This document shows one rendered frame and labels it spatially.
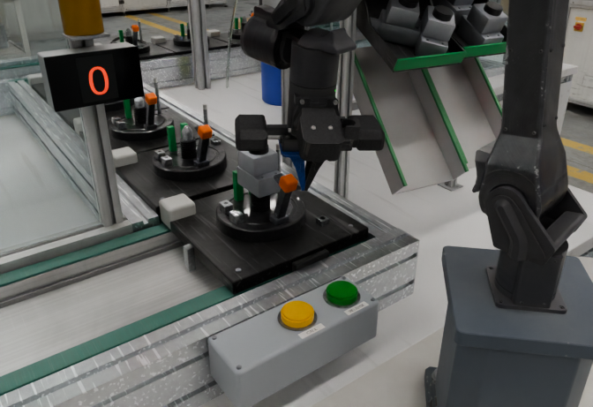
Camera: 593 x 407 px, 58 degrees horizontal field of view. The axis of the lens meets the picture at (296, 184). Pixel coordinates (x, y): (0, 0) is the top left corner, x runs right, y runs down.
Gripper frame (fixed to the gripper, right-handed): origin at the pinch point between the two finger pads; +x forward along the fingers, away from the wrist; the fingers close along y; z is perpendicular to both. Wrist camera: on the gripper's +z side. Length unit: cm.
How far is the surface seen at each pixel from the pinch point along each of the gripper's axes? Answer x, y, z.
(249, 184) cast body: 7.3, -7.1, -7.4
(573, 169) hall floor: 123, 207, -204
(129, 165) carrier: 17.9, -29.0, -31.7
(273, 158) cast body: 3.3, -3.4, -8.3
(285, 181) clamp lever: 3.2, -2.4, -1.7
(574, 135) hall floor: 128, 244, -261
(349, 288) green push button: 11.3, 4.8, 11.3
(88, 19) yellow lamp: -15.7, -27.6, -10.5
